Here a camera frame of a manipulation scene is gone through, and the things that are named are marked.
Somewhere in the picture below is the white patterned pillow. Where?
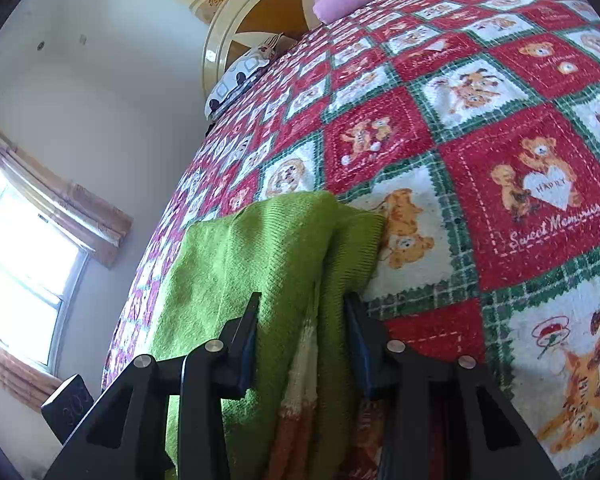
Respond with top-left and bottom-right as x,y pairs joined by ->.
203,32 -> 283,120

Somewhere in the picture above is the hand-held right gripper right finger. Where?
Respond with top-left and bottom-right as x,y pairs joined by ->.
342,292 -> 563,480

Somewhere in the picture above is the red teddy bear printed blanket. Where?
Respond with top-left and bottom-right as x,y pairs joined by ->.
101,0 -> 600,480

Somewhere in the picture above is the window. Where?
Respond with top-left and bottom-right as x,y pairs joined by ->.
0,155 -> 90,373

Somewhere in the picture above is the green knit sweater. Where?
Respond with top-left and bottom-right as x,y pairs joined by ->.
147,190 -> 387,480

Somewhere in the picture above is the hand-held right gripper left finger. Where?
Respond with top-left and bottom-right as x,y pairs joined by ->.
42,291 -> 262,480

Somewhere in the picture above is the cream and brown headboard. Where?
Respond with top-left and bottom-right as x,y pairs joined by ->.
201,0 -> 331,96

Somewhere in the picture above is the beige window curtain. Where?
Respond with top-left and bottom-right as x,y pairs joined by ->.
0,115 -> 134,411

